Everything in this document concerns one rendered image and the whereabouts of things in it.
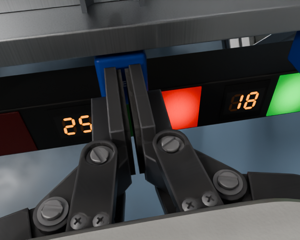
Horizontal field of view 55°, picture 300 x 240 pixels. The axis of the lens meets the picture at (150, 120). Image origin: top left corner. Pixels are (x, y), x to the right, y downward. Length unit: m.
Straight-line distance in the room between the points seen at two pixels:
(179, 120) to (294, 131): 0.81
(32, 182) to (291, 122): 0.79
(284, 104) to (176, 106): 0.08
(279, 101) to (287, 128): 0.76
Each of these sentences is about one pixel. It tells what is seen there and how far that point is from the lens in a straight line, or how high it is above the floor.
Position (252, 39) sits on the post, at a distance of 0.95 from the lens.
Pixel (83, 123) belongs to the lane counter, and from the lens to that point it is 0.19.
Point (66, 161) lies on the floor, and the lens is 0.87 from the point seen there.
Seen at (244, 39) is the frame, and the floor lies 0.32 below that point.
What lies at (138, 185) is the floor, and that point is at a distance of 0.86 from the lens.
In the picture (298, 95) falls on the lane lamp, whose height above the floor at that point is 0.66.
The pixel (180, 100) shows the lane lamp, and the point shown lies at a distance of 0.18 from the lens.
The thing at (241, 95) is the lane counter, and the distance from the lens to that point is 0.20.
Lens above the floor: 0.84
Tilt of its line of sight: 85 degrees down
